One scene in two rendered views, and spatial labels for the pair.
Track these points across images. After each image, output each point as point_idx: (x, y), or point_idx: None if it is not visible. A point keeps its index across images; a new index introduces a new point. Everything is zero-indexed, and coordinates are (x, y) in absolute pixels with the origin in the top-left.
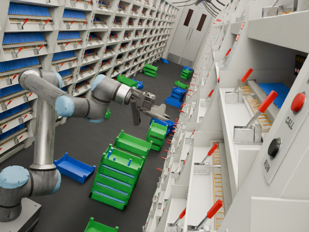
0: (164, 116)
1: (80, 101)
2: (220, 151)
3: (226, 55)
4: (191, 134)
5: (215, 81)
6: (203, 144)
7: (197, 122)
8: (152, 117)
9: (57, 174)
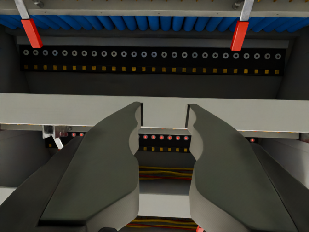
0: (190, 120)
1: None
2: None
3: (198, 226)
4: (240, 16)
5: (306, 171)
6: None
7: (50, 124)
8: (48, 162)
9: None
